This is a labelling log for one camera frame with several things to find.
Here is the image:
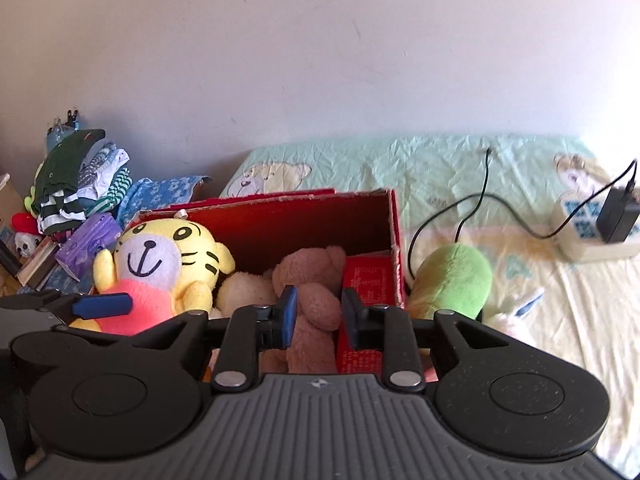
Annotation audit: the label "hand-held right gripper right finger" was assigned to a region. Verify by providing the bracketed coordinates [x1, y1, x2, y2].
[341, 287, 512, 394]

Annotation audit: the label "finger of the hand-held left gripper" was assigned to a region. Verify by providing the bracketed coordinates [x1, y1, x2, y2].
[51, 292, 134, 324]

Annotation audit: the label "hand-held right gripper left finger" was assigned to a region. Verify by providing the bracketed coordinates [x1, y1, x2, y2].
[130, 285, 301, 394]

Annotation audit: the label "brown bear plush toy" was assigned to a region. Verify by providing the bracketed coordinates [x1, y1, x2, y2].
[260, 246, 348, 375]

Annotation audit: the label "yellow tiger plush toy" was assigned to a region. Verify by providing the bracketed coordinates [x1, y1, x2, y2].
[92, 217, 236, 336]

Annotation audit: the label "red cardboard box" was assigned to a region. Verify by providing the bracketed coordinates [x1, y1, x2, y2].
[122, 188, 408, 376]

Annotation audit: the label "green plush toy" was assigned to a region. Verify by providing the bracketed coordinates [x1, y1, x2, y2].
[407, 243, 494, 324]

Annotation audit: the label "white rabbit plush toy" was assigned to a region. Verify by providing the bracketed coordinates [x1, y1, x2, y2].
[482, 287, 546, 349]

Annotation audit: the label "purple tissue pack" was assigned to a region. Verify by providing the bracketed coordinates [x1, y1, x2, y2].
[54, 212, 124, 282]

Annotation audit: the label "small red white plush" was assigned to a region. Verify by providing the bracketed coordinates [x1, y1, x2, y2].
[11, 212, 45, 259]

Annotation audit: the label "blue floral cloth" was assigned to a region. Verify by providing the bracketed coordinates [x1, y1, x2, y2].
[117, 176, 214, 231]

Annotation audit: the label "pile of folded clothes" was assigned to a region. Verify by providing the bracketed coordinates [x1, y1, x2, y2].
[22, 129, 134, 237]

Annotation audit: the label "black clothes clips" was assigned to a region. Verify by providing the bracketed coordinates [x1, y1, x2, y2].
[47, 107, 84, 155]

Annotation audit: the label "white power strip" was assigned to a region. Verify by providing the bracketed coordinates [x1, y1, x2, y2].
[550, 190, 640, 264]

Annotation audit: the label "black power adapter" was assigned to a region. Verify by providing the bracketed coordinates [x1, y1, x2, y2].
[597, 187, 640, 245]

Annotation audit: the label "black adapter cable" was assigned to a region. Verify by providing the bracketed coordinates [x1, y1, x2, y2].
[406, 146, 639, 282]

